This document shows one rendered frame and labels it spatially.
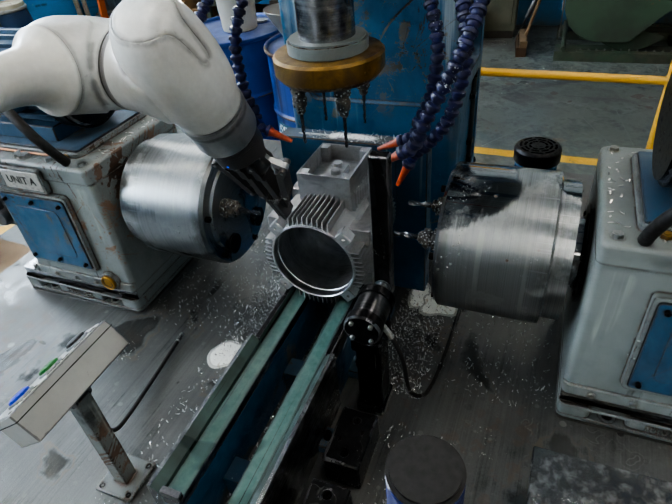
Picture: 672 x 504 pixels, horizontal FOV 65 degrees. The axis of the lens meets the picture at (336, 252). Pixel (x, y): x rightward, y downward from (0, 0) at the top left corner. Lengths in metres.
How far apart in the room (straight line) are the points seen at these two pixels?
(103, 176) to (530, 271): 0.79
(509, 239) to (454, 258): 0.08
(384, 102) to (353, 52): 0.28
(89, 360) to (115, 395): 0.32
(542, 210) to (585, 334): 0.19
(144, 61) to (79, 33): 0.12
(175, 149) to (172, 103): 0.43
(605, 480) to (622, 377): 0.18
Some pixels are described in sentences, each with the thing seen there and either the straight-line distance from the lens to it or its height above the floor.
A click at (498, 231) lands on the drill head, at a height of 1.12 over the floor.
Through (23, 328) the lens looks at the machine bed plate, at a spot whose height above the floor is 0.80.
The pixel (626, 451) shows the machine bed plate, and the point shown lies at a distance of 0.99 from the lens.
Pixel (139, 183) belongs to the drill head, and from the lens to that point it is 1.06.
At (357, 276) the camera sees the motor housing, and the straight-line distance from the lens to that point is 0.91.
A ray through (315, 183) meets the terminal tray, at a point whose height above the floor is 1.13.
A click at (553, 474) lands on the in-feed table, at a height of 0.92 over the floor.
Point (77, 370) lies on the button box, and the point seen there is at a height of 1.07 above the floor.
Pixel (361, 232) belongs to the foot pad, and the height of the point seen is 1.07.
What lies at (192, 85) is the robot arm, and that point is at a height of 1.40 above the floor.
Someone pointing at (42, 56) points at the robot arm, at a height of 1.43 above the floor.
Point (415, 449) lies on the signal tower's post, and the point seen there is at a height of 1.22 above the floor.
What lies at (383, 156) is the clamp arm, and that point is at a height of 1.25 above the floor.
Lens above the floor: 1.59
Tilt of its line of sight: 37 degrees down
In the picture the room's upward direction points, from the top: 6 degrees counter-clockwise
